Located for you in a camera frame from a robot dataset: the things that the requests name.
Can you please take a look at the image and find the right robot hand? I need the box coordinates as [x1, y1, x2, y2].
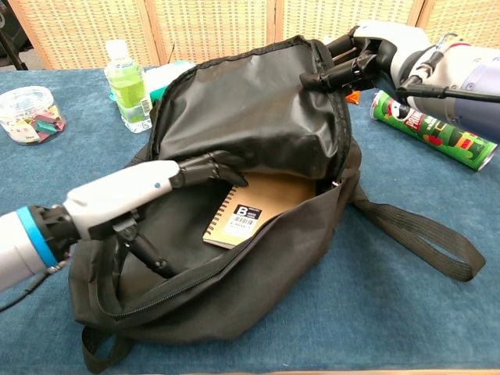
[299, 20, 429, 93]

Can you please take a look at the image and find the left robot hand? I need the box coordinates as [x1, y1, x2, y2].
[64, 151, 250, 279]

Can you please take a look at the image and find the black fabric backpack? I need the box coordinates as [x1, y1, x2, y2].
[68, 34, 487, 364]

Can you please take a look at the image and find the kraft spiral notebook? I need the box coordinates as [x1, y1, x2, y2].
[202, 172, 317, 250]

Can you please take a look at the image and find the blue tablecloth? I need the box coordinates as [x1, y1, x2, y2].
[0, 57, 500, 372]

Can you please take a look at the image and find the green label drink bottle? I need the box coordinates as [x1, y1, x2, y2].
[103, 39, 153, 134]

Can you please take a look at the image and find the teal wet wipes pack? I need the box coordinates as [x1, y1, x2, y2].
[109, 60, 196, 103]

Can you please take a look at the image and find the clear jar of coloured clips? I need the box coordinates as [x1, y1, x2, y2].
[0, 85, 67, 146]

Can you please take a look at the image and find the green Pringles can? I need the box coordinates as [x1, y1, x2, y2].
[370, 89, 499, 172]

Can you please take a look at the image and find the wicker folding screen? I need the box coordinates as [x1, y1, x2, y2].
[7, 0, 500, 70]

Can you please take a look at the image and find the black tripod stand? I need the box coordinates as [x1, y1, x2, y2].
[0, 23, 28, 71]

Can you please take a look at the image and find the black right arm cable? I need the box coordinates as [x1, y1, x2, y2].
[396, 84, 500, 105]

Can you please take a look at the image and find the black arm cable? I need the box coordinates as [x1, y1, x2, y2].
[0, 261, 73, 313]
[396, 84, 500, 105]

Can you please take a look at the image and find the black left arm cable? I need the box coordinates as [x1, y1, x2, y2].
[0, 261, 73, 313]

